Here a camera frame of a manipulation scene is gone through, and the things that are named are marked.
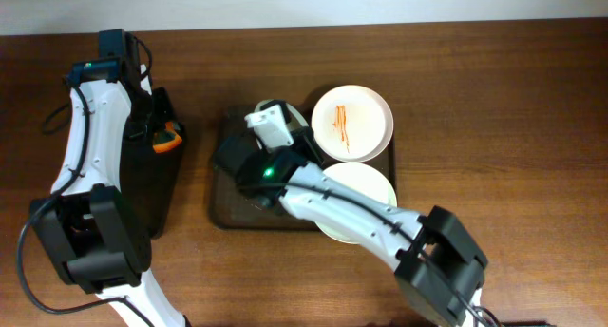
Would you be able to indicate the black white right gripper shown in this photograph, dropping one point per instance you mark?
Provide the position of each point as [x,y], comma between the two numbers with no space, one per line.
[230,152]

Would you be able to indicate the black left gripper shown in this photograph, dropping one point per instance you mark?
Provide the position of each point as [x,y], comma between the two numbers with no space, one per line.
[155,163]

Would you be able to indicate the white plate with sauce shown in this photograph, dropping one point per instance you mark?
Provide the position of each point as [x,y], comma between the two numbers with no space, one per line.
[352,123]
[364,179]

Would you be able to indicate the orange and green sponge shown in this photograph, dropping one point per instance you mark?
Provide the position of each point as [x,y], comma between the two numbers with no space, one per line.
[167,138]

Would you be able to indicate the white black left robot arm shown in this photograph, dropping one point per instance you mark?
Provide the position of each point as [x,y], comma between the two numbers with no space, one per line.
[113,192]

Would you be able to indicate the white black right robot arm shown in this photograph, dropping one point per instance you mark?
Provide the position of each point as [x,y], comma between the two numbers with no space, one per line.
[439,267]

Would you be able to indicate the brown serving tray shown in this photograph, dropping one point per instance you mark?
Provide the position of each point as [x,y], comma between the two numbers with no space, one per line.
[229,210]

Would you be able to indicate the black plastic tray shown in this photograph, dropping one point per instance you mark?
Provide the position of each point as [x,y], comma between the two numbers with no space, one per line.
[148,179]

